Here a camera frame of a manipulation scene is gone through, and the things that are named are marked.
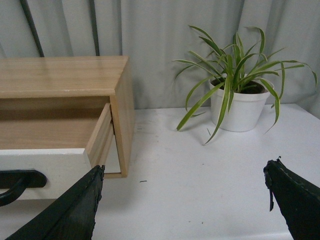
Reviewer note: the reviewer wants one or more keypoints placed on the white-fronted wooden drawer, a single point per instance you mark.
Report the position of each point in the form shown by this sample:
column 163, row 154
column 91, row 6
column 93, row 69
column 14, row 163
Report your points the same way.
column 62, row 144

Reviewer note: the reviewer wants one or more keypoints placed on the grey curtain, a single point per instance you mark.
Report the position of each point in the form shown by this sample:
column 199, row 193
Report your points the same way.
column 154, row 33

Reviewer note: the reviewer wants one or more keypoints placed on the white plant pot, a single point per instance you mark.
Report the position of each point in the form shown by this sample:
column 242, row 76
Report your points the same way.
column 245, row 110

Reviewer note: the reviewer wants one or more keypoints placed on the green spider plant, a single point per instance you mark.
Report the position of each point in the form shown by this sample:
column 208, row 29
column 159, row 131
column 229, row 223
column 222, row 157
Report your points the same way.
column 234, row 69

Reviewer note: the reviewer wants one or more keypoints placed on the wooden drawer cabinet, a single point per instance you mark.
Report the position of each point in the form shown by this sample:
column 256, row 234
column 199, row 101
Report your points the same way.
column 32, row 85

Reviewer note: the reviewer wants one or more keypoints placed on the black drawer handle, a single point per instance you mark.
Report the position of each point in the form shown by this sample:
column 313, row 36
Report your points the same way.
column 15, row 182

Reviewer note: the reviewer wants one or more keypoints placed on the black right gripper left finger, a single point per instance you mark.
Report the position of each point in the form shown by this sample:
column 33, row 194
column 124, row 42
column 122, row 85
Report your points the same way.
column 69, row 217

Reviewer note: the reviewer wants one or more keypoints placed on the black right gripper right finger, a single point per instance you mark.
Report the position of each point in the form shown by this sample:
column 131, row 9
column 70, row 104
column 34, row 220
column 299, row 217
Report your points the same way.
column 297, row 198

